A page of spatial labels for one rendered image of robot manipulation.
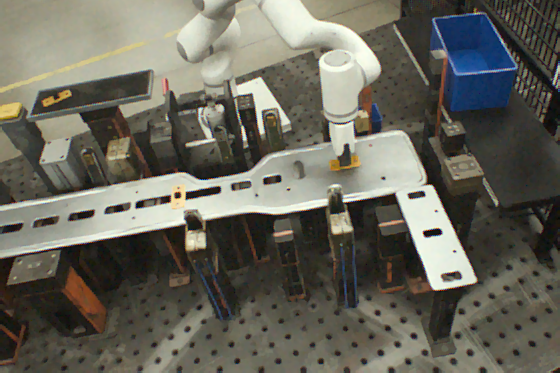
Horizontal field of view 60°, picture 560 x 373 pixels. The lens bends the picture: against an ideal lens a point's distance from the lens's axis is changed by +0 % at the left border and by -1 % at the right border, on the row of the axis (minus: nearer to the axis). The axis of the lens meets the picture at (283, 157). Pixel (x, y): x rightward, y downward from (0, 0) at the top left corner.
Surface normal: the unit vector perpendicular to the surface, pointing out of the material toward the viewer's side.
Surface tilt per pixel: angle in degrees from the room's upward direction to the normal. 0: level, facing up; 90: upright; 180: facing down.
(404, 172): 0
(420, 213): 0
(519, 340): 0
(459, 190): 89
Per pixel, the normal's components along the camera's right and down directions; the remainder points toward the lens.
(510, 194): -0.13, -0.70
